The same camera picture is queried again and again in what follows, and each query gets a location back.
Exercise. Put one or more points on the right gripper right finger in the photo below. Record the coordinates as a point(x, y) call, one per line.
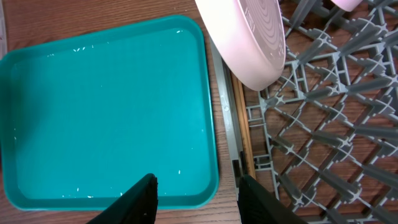
point(258, 206)

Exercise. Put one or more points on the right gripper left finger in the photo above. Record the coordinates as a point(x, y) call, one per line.
point(137, 206)

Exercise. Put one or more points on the wooden chopstick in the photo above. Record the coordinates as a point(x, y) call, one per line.
point(243, 124)

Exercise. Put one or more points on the small pink bowl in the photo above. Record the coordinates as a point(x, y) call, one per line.
point(347, 5)

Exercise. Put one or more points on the grey dishwasher rack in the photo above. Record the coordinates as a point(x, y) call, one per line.
point(324, 135)

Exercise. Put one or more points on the teal tray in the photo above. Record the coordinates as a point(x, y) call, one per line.
point(84, 119)

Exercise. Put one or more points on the clear plastic bin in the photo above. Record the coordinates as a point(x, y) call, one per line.
point(3, 35)

